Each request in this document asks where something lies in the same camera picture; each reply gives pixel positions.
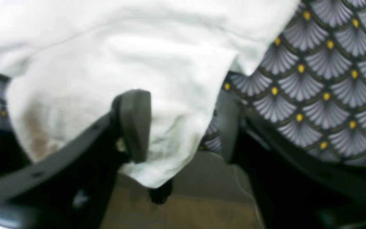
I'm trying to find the patterned grey fan tablecloth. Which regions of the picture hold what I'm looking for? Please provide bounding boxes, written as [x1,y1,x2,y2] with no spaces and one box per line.
[0,0,366,167]

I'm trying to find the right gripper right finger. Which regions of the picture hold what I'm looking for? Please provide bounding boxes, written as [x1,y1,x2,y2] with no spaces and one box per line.
[216,91,366,229]

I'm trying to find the white T-shirt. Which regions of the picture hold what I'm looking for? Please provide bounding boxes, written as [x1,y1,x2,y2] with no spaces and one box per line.
[0,0,300,188]

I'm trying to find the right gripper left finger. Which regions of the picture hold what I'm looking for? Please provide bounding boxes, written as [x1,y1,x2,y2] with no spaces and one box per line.
[0,89,152,229]

